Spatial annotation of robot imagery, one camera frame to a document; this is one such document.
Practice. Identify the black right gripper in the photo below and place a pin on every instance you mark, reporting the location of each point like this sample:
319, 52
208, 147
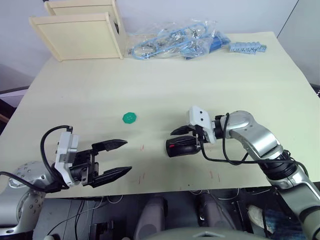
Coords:
200, 137

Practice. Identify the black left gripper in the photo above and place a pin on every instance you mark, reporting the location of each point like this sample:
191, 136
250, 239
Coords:
83, 165

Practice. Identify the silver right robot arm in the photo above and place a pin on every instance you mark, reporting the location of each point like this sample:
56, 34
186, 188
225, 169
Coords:
262, 147

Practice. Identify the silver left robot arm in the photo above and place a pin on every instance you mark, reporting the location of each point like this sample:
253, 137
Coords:
27, 200

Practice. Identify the green round disc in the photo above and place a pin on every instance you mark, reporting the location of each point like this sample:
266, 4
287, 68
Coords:
129, 118

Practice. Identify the grey rounded shape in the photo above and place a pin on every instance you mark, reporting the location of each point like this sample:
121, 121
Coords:
215, 212
150, 217

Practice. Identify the clear bag of blue parts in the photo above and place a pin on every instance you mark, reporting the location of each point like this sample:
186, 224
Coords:
175, 41

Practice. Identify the grey robot torso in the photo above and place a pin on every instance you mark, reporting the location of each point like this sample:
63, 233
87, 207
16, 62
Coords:
200, 235

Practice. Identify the blue-grey toothed plastic strip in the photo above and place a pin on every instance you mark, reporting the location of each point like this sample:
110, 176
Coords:
247, 47

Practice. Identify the white shoe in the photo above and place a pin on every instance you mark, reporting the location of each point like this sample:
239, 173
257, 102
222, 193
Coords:
256, 216

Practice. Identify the beige wooden shelf rack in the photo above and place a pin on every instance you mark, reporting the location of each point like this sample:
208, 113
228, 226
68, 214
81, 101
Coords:
80, 35

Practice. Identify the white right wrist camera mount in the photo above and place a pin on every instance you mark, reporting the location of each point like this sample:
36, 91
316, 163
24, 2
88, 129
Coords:
201, 120

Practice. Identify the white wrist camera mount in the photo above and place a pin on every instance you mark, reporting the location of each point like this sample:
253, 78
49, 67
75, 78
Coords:
201, 120
67, 147

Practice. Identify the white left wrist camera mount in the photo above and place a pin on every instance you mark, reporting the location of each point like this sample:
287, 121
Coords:
67, 147

